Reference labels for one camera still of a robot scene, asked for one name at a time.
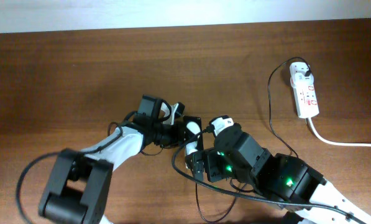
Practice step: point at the white power strip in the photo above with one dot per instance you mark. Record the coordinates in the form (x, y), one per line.
(302, 82)

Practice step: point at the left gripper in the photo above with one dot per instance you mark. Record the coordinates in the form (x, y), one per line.
(179, 125)

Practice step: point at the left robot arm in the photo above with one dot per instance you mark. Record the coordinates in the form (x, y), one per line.
(78, 186)

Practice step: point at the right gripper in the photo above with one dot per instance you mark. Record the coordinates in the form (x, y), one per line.
(211, 157)

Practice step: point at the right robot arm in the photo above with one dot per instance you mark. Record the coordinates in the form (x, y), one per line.
(285, 181)

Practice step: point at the black smartphone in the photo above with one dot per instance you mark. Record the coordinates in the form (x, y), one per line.
(193, 126)

